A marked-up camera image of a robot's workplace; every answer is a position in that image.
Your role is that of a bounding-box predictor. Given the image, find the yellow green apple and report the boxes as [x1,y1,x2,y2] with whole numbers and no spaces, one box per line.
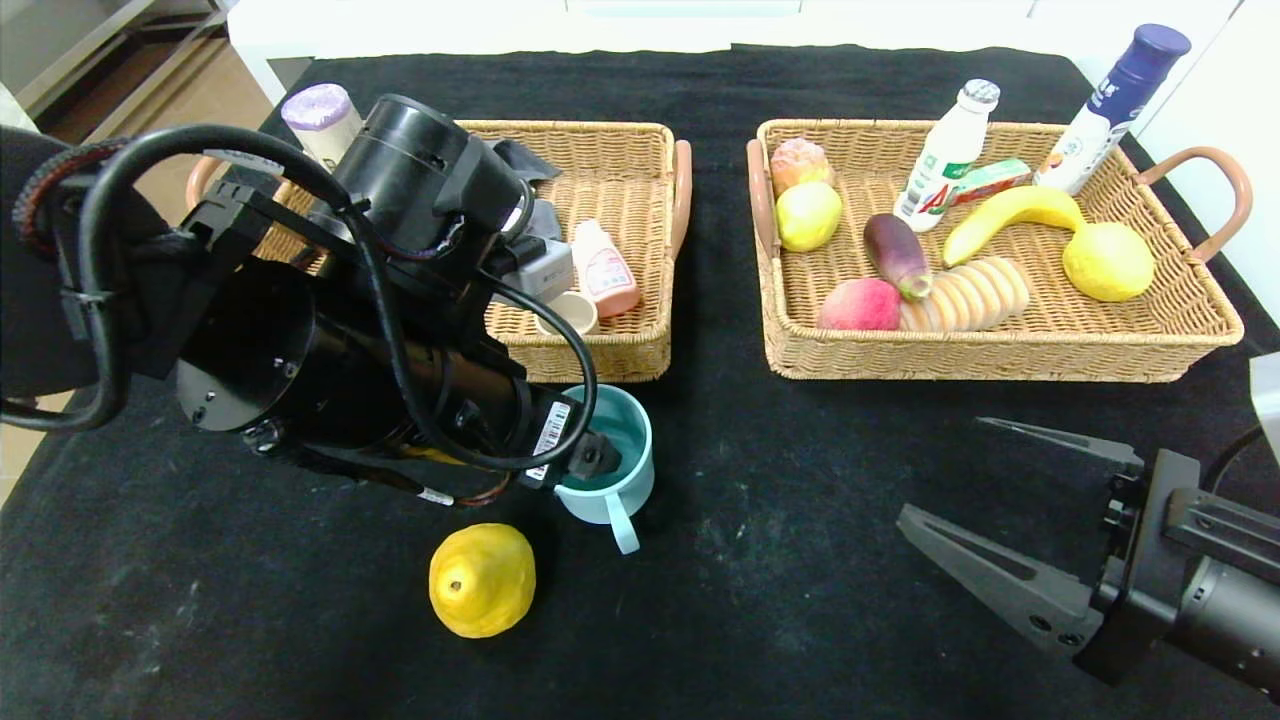
[775,182,843,254]

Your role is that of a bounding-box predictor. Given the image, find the white bottle with blue cap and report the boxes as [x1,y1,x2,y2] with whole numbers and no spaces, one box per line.
[1033,25,1191,196]

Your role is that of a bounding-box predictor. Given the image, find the white table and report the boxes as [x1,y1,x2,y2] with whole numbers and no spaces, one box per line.
[228,0,1101,109]

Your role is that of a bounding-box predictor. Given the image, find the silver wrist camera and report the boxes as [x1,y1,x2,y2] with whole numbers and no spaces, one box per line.
[1248,352,1280,463]
[498,238,577,304]

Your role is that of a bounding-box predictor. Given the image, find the large yellow lemon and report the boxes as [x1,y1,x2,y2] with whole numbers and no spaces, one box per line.
[1062,222,1156,303]

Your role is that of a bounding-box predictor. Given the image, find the yellow banana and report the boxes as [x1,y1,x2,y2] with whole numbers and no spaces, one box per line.
[942,186,1089,268]

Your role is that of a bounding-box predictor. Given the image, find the red peach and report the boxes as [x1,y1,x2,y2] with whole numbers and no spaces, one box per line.
[817,279,902,333]

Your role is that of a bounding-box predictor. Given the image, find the white canister with purple lid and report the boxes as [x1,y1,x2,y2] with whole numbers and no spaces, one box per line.
[281,84,364,173]

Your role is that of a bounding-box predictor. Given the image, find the black table cloth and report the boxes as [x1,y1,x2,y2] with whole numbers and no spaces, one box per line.
[0,45,1280,720]

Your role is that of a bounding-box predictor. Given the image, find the wicker basket with brown handles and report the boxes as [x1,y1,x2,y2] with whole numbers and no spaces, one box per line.
[746,120,1253,385]
[186,120,693,384]

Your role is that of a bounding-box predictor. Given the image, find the pink plastic bottle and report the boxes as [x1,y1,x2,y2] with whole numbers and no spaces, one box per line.
[568,219,641,319]

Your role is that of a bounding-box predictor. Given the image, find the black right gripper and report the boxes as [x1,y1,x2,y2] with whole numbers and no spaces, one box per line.
[895,416,1280,705]

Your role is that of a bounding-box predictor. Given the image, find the pink orange pastry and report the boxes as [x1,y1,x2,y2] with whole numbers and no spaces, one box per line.
[769,139,835,199]

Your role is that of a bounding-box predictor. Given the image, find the white hanging fabric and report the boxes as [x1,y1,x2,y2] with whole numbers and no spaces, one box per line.
[0,85,39,133]

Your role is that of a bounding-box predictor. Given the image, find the light blue plastic mug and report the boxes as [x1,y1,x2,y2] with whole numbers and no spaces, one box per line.
[553,385,656,556]

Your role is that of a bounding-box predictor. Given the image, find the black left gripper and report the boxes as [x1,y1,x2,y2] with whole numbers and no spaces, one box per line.
[443,351,623,489]

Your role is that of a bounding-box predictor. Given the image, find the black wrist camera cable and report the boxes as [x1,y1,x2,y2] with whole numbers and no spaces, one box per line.
[0,124,599,473]
[1200,424,1269,493]

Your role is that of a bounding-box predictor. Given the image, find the black left wrist camera cable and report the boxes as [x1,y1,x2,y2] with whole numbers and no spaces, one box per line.
[0,124,599,473]

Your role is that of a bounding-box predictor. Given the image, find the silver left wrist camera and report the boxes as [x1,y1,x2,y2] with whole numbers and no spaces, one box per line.
[498,238,577,304]

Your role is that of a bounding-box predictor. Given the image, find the yellow pear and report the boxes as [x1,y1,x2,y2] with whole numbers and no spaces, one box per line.
[428,523,537,639]

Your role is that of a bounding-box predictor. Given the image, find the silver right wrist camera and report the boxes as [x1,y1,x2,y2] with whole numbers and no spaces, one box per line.
[1248,352,1280,463]

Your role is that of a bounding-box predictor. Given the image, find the purple eggplant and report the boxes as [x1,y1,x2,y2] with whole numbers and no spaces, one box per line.
[863,213,935,302]

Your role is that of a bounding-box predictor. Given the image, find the white milk bottle grey cap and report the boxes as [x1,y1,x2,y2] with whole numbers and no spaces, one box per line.
[891,80,999,234]

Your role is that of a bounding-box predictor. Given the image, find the green and red small box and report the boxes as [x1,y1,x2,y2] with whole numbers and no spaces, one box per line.
[945,160,1031,209]

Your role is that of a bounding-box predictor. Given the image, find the grey cloth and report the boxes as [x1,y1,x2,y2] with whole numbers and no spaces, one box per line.
[490,139,564,243]

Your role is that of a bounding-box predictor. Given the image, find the gold metal rack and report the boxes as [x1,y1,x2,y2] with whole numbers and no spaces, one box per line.
[0,0,236,151]

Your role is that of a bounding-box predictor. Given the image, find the sliced bread loaf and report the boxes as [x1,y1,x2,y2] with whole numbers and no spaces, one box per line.
[897,256,1032,333]

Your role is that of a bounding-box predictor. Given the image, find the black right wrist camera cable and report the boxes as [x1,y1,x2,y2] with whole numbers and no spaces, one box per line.
[1200,424,1269,493]

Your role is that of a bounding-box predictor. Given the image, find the small beige cup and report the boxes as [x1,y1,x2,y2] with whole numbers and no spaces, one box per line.
[535,290,600,338]

